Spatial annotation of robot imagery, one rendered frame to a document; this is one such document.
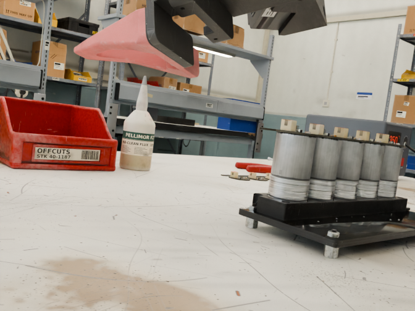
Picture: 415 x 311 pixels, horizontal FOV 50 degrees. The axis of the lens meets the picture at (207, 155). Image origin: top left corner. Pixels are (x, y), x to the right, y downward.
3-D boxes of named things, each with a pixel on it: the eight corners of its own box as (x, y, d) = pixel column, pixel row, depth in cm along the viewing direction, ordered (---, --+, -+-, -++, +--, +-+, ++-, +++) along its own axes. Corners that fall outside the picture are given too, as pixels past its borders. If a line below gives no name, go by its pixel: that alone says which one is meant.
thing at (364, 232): (369, 214, 38) (372, 201, 38) (459, 237, 33) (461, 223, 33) (235, 224, 28) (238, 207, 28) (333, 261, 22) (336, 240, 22)
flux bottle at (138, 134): (121, 169, 46) (133, 73, 45) (116, 165, 49) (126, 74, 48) (154, 171, 47) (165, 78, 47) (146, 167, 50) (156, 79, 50)
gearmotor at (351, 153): (360, 211, 31) (372, 139, 31) (341, 213, 30) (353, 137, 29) (331, 203, 33) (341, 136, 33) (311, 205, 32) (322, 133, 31)
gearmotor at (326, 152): (338, 213, 30) (350, 137, 29) (316, 215, 28) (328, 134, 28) (308, 205, 31) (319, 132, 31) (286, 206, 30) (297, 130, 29)
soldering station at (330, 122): (406, 179, 80) (414, 126, 79) (378, 180, 72) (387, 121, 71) (330, 166, 91) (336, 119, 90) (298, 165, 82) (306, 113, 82)
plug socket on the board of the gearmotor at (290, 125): (297, 132, 27) (299, 121, 27) (289, 131, 26) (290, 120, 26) (288, 131, 28) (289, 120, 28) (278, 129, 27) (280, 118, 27)
